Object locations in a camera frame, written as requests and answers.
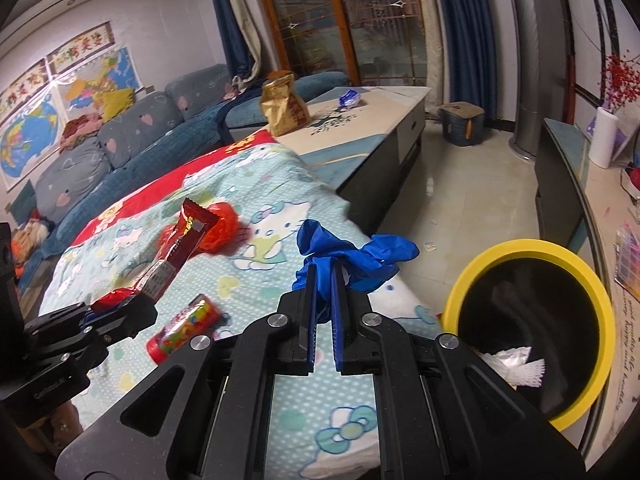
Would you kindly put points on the yellow rimmed black trash bin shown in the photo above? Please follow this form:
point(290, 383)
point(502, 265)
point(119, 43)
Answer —
point(500, 252)

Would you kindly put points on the pink clothes pile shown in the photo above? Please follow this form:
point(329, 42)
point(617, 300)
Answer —
point(82, 132)

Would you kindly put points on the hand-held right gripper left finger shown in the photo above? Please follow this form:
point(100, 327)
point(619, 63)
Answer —
point(311, 310)

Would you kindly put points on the blue curtain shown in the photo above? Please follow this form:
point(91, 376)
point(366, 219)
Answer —
point(220, 10)
point(470, 35)

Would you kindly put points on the red snack packet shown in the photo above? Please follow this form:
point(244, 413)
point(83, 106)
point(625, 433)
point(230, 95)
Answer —
point(185, 240)

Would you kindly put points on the red crumpled wrapper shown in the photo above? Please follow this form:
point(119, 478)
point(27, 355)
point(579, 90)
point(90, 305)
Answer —
point(225, 230)

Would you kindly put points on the blue rubber glove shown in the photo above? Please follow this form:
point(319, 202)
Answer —
point(380, 260)

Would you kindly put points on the grey blue stool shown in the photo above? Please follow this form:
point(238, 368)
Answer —
point(460, 127)

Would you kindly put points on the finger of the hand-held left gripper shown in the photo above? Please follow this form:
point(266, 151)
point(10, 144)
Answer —
point(130, 320)
point(55, 320)

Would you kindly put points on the colourful country map poster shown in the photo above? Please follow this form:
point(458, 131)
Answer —
point(100, 75)

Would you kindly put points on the blue world map poster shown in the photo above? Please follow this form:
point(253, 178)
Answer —
point(30, 140)

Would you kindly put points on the wooden framed glass door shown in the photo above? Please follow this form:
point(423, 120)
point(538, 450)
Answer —
point(385, 35)

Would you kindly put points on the yellow pillow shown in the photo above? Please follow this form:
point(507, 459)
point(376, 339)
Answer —
point(117, 105)

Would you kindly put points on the white crumpled tissue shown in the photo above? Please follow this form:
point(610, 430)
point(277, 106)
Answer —
point(500, 357)

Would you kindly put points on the cartoon printed blanket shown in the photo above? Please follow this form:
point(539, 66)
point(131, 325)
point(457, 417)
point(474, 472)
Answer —
point(280, 195)

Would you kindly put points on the colourful bead box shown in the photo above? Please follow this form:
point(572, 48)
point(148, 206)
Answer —
point(631, 255)

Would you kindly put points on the embroidered wall banner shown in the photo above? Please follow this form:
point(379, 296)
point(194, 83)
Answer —
point(22, 87)
point(82, 47)

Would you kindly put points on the beige curtain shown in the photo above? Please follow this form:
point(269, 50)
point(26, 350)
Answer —
point(245, 15)

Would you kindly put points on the white ribbed vase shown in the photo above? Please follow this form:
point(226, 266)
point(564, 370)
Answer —
point(602, 140)

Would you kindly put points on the white tissue in bin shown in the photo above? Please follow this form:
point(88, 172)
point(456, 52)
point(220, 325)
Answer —
point(527, 372)

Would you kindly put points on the purple picture card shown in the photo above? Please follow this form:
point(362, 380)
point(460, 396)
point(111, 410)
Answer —
point(627, 145)

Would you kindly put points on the grey tower air conditioner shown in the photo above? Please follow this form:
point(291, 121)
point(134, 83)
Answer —
point(527, 60)

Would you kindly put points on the red berry branches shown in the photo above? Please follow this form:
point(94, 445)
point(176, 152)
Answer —
point(622, 80)

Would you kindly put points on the dark television cabinet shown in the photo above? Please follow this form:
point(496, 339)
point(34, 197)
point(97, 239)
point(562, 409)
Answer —
point(560, 185)

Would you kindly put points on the orange beige cloth pile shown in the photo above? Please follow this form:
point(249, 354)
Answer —
point(32, 240)

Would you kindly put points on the golden brown snack bag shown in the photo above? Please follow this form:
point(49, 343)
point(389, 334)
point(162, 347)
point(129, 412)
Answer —
point(282, 110)

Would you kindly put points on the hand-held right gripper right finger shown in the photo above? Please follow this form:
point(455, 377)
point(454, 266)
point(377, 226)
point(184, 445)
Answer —
point(337, 320)

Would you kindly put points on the blue candy wrapper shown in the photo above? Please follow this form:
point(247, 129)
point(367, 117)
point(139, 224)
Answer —
point(350, 99)

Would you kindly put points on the grey coffee table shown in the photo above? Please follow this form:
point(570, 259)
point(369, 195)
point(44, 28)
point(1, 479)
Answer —
point(380, 110)

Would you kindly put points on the blue grey sofa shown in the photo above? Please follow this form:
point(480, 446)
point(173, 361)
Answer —
point(140, 125)

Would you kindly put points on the red candy tube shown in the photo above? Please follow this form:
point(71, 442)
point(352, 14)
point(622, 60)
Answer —
point(185, 327)

